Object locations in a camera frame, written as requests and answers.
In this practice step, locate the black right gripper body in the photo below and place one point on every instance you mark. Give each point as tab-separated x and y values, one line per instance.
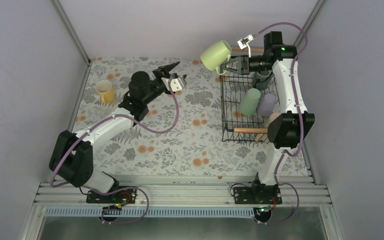
245	65

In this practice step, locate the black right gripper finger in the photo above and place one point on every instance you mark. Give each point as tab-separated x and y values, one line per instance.
225	69
235	61

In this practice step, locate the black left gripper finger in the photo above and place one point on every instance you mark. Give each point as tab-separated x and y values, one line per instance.
182	79
164	70

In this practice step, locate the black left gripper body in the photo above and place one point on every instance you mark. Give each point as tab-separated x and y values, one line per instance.
153	93

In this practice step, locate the light green mug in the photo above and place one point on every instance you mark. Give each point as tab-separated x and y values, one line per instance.
214	56

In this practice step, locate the dark green mug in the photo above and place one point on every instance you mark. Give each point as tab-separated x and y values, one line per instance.
261	80

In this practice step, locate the green plastic tumbler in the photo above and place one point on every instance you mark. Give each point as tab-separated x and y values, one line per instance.
249	103

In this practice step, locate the lavender plastic tumbler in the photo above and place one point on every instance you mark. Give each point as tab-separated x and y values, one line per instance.
266	106

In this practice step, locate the yellow mug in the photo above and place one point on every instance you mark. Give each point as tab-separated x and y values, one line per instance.
106	91

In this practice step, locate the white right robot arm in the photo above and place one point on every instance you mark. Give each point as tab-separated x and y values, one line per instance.
287	132

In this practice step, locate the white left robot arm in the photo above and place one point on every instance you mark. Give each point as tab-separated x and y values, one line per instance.
72	161

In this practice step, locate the floral patterned table mat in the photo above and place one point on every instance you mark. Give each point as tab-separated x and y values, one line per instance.
194	147

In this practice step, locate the cream illustrated mug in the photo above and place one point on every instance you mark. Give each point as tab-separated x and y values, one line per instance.
271	118

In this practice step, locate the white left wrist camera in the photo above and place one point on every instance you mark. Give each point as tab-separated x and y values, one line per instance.
174	85

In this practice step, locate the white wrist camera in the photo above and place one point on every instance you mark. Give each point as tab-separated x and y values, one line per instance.
174	85
245	41

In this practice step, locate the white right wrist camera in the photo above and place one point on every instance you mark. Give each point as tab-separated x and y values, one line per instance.
245	41

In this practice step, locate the black wire dish rack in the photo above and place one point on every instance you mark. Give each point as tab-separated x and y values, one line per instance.
244	85

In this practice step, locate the aluminium corner frame post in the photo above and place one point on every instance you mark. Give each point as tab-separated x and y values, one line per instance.
71	31

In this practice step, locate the right aluminium corner post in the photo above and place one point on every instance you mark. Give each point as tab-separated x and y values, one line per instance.
310	20

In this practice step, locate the aluminium rail base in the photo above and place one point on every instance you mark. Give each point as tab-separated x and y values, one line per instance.
190	191

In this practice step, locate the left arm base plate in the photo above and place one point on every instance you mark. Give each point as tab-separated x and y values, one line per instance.
126	196

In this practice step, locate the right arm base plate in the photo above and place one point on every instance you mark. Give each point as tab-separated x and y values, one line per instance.
269	194

